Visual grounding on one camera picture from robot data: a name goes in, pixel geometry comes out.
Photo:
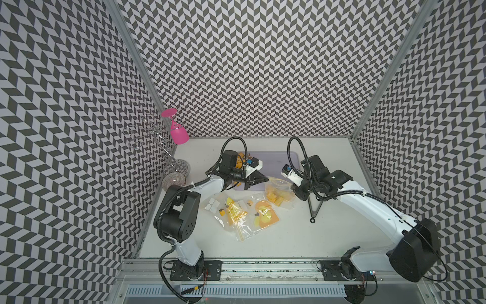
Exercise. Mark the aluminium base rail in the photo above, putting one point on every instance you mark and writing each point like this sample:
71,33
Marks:
246,270

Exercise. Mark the clear printed bag pile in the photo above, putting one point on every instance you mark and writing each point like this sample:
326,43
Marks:
244,216

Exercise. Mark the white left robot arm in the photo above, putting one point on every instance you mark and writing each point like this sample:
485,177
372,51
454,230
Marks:
176,217

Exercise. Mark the lilac plastic tray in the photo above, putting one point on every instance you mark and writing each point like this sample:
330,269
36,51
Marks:
273,162

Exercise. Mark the chrome glass drying rack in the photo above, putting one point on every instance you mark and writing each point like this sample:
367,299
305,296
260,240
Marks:
152,129

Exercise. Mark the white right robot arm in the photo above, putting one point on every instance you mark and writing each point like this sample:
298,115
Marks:
414,247

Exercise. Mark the pink upside-down wine glass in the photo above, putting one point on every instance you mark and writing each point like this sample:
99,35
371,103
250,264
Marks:
177,131

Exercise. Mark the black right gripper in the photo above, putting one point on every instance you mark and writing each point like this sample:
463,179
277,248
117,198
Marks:
302,195

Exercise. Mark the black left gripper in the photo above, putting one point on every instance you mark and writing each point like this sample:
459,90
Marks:
250,179

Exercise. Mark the ribbed glass bowl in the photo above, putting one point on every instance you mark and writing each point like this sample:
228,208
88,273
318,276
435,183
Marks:
174,178

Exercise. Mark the steel black-tipped tongs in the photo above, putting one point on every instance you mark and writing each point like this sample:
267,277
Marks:
313,211

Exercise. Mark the clear resealable bag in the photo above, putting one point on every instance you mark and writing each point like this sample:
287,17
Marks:
279,193

